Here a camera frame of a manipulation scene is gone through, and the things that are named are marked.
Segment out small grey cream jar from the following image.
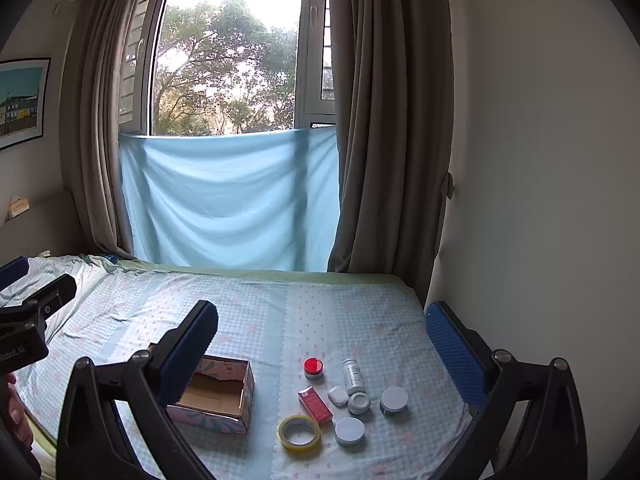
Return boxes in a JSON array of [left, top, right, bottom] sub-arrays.
[[347, 392, 371, 416]]

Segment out white lid green jar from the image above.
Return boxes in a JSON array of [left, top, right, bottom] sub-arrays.
[[334, 417, 366, 446]]

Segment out yellow tape roll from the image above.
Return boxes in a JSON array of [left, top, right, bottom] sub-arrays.
[[278, 415, 322, 454]]

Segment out white pill bottle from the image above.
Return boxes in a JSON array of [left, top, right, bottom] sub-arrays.
[[343, 358, 366, 396]]

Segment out white earbuds case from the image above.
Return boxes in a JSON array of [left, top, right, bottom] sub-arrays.
[[328, 386, 349, 408]]

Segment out red small carton box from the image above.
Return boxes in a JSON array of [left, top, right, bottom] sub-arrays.
[[297, 386, 333, 426]]

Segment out red lid small jar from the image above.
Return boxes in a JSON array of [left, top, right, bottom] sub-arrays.
[[303, 358, 324, 380]]

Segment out person's left hand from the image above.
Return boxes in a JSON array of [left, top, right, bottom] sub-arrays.
[[6, 373, 34, 450]]

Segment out beige headboard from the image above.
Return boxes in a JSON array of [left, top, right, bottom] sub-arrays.
[[0, 190, 90, 264]]

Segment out small tissue pack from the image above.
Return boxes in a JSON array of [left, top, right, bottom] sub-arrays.
[[6, 195, 30, 220]]

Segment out left brown curtain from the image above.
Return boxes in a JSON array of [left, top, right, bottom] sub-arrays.
[[58, 0, 137, 259]]

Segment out brown curtain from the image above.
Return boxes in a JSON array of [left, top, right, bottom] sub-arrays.
[[329, 0, 454, 298], [58, 0, 137, 259]]

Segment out open cardboard box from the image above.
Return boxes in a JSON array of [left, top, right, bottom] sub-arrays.
[[166, 354, 255, 434]]

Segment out floral checked bed sheet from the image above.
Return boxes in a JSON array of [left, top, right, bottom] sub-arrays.
[[1, 257, 471, 479]]

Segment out light blue hanging sheet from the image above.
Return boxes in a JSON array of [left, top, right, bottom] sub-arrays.
[[119, 127, 340, 272]]

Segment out right brown curtain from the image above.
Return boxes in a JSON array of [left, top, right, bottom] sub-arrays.
[[329, 0, 454, 298]]

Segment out framed wall picture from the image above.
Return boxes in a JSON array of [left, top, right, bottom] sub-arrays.
[[0, 58, 51, 151]]

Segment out window with frame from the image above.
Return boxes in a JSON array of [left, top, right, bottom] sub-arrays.
[[118, 0, 335, 136]]

